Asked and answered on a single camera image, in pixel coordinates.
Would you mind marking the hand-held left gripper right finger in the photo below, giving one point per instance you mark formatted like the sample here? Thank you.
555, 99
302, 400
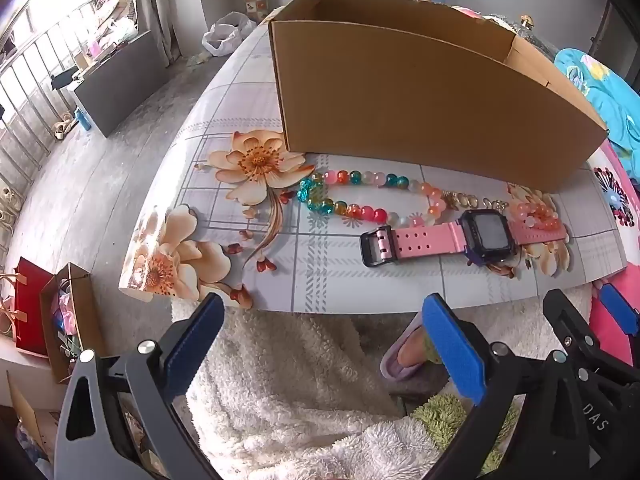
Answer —
455, 350

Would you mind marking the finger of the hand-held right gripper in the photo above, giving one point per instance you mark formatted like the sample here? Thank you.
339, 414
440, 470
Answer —
620, 305
565, 315

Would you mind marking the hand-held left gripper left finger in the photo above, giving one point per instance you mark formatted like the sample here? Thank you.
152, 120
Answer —
200, 345

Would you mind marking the pink and black wristwatch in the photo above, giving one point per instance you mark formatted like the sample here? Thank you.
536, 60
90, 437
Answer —
487, 232

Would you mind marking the brown cardboard box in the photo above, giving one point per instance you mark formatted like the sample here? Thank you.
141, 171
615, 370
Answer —
400, 110

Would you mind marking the pink floral bedding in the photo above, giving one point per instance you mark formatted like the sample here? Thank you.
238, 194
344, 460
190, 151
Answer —
612, 345

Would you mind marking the person's foot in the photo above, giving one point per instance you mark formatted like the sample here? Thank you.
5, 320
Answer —
412, 350

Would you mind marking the purple slipper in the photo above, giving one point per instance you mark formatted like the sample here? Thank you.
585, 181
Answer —
395, 370

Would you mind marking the green fluffy cloth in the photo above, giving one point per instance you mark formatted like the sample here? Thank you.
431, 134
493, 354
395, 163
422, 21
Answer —
440, 420

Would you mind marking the white fluffy robe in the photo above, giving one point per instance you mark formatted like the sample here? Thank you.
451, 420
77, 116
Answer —
280, 385

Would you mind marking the brown paper bag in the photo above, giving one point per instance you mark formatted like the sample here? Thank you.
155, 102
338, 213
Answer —
87, 310

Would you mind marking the red paper bag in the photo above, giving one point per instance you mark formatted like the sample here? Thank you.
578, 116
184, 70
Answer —
30, 305

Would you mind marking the teal cartoon blanket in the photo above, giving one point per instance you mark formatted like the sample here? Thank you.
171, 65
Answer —
600, 90

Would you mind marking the blue container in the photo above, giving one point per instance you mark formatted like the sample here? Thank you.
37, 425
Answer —
83, 119

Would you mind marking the metal window railing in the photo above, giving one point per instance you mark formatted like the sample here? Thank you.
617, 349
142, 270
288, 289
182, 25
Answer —
44, 130

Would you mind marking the grey board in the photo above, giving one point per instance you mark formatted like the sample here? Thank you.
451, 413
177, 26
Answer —
125, 85

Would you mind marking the grey green patterned blanket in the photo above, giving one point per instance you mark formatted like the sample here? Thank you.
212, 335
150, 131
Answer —
530, 40

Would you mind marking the small golden figurine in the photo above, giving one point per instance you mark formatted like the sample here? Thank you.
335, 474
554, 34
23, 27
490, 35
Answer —
526, 21

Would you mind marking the white plastic bag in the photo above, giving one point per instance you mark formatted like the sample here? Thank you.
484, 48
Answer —
225, 35

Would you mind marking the grey curtain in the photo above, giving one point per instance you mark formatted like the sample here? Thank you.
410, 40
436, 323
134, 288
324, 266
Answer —
160, 10

